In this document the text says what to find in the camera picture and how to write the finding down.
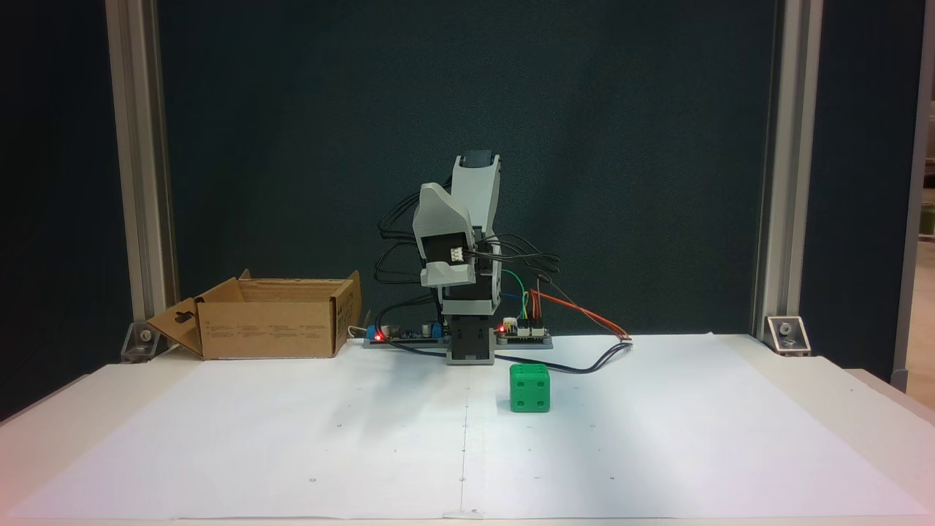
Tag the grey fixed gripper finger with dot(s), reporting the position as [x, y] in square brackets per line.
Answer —
[437, 199]

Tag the green die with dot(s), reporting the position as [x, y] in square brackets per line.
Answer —
[529, 391]

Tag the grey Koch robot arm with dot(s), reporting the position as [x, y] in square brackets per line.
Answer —
[475, 190]

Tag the circuit board with blue parts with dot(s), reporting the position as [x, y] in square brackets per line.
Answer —
[402, 334]

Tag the small circuit board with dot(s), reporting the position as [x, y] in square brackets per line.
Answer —
[529, 334]

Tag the brown cardboard box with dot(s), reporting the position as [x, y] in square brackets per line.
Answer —
[270, 332]

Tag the grey metal upright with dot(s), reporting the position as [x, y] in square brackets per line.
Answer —
[914, 219]

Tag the aluminium frame post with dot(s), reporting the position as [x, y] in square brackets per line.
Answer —
[792, 146]
[139, 146]

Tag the metal corner bracket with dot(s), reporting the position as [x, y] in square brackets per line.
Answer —
[142, 343]
[789, 336]

